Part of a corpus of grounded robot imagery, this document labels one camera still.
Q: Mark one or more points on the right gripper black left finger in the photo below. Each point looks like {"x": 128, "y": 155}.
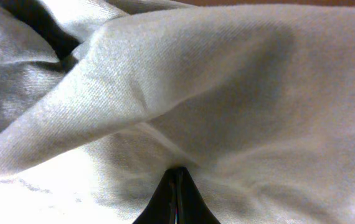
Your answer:
{"x": 161, "y": 208}

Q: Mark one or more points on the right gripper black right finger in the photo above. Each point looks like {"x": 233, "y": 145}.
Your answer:
{"x": 191, "y": 208}

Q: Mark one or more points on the khaki green shorts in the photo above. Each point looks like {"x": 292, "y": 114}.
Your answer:
{"x": 99, "y": 98}

